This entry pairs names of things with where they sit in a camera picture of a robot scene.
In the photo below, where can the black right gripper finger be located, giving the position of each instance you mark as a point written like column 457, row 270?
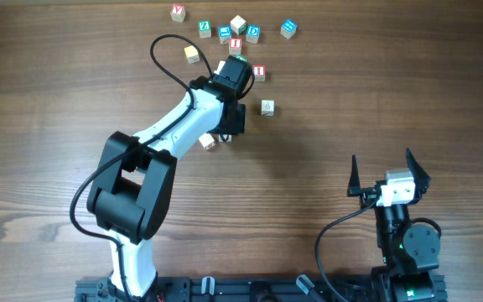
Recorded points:
column 419, row 174
column 354, row 186

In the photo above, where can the red i block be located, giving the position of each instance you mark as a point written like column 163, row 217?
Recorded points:
column 235, row 46
column 259, row 72

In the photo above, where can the white block green J side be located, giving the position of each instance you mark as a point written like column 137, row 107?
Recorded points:
column 223, row 138

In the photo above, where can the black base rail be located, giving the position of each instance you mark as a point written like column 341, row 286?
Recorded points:
column 351, row 287

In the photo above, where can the red Y letter block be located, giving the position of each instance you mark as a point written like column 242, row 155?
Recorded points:
column 177, row 13

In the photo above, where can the blue lone letter block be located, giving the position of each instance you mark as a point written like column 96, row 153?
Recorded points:
column 288, row 29

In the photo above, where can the plain top green-side block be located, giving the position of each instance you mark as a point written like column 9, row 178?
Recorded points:
column 238, row 24

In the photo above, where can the blue L letter block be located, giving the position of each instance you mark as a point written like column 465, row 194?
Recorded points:
column 224, row 34

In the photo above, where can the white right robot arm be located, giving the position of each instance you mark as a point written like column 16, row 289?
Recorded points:
column 410, row 247

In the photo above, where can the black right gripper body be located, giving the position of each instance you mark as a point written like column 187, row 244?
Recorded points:
column 368, row 197

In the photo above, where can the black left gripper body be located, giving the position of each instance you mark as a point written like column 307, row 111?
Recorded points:
column 235, row 127

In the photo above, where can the yellow top block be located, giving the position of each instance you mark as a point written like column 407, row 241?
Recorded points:
column 192, row 54

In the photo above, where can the green Z letter block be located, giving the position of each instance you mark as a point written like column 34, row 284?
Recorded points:
column 204, row 28

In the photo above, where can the lower red I block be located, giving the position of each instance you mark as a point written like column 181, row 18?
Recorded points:
column 259, row 72

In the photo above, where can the blue D letter block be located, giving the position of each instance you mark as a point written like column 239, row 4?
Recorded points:
column 253, row 33

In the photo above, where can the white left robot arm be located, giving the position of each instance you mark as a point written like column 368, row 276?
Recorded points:
column 131, row 190

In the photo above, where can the white block red side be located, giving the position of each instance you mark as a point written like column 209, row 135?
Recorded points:
column 207, row 141

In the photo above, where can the white block blue X side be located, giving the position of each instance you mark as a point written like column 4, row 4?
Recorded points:
column 267, row 108

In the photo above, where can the upper red I block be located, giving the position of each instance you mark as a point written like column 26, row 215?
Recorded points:
column 235, row 46

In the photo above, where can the green N letter block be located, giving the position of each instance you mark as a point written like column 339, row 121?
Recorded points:
column 240, row 57

